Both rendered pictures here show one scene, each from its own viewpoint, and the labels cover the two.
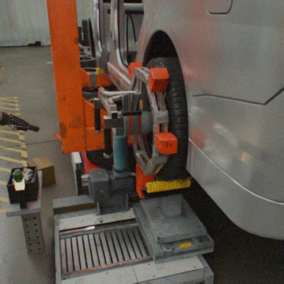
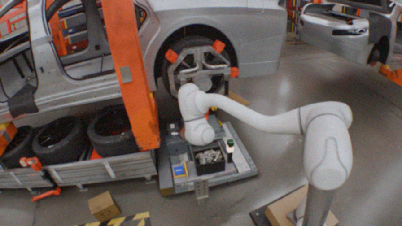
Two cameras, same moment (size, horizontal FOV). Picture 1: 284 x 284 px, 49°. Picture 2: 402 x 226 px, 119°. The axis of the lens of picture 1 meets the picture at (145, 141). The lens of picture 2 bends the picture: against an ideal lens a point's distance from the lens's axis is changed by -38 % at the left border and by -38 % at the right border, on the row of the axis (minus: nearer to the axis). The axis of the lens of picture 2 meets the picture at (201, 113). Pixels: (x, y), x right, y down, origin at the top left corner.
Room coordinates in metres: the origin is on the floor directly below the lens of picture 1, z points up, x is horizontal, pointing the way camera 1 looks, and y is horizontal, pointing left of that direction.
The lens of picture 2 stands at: (1.46, 1.56, 1.50)
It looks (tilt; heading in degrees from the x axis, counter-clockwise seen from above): 33 degrees down; 276
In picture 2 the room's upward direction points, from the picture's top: 4 degrees counter-clockwise
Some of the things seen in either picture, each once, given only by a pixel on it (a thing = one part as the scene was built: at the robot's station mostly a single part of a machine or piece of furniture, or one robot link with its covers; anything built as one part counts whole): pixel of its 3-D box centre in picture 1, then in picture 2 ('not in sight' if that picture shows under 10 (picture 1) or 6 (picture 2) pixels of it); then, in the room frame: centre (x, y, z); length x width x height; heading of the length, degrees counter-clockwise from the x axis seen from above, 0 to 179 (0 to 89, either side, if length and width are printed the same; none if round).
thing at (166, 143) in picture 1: (165, 143); (232, 72); (1.31, -0.09, 0.85); 0.09 x 0.08 x 0.07; 16
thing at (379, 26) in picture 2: not in sight; (377, 29); (-1.26, -1.03, 1.36); 0.71 x 0.30 x 0.51; 16
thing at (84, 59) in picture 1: (80, 64); not in sight; (6.48, 1.33, 0.39); 0.66 x 0.66 x 0.24
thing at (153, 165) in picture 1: (145, 121); (199, 76); (1.61, 0.00, 0.85); 0.54 x 0.07 x 0.54; 16
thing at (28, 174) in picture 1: (23, 182); (208, 160); (1.52, 0.67, 0.51); 0.20 x 0.14 x 0.13; 15
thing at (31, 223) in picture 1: (31, 220); (200, 187); (1.59, 0.69, 0.21); 0.10 x 0.10 x 0.42; 16
